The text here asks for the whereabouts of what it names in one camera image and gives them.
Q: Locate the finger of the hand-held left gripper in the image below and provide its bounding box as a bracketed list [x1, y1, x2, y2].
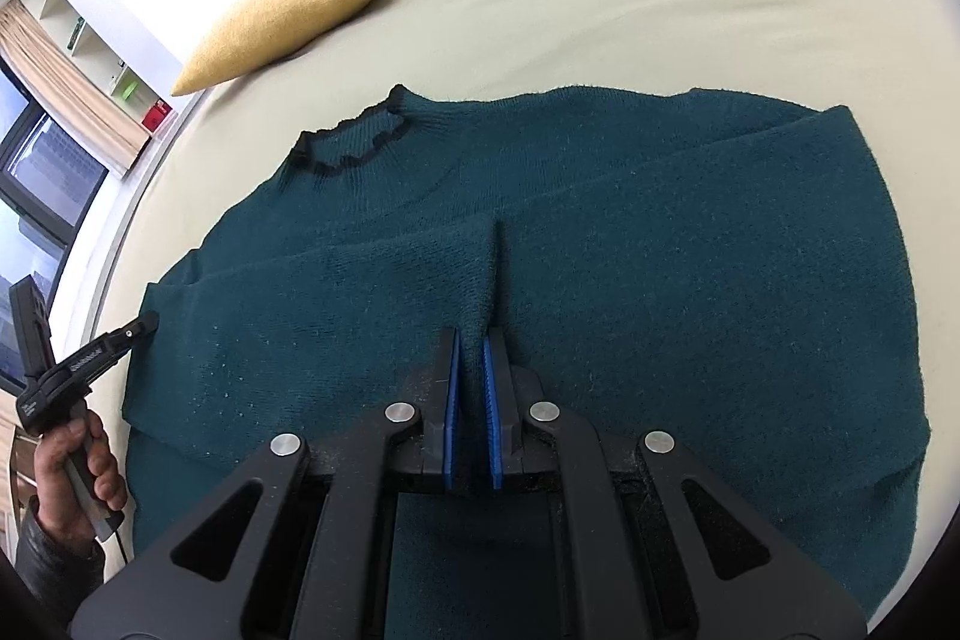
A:
[94, 311, 161, 362]

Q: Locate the white window sill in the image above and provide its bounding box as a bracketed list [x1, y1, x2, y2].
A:
[56, 85, 207, 356]

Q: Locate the bed with beige sheet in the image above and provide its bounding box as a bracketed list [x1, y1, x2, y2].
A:
[90, 0, 957, 611]

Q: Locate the person's left hand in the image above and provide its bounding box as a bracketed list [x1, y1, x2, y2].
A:
[34, 411, 128, 540]

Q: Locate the dark teal knit sweater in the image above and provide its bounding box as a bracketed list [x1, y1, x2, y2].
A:
[122, 83, 933, 640]

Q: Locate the white wall shelf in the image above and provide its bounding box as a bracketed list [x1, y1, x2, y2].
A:
[30, 0, 181, 139]

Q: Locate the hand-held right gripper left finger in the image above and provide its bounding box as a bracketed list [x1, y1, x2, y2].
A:
[69, 326, 460, 640]

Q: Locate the dark framed window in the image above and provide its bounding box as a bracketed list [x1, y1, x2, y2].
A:
[0, 62, 110, 386]

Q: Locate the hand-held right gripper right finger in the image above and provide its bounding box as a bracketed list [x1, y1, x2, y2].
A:
[482, 329, 867, 640]

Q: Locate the beige curtain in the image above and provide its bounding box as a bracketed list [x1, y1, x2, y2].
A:
[0, 2, 151, 176]

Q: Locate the person's left forearm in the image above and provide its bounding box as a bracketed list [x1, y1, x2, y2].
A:
[13, 511, 106, 611]

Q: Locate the yellow pillow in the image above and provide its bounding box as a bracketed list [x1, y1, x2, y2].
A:
[171, 0, 425, 96]

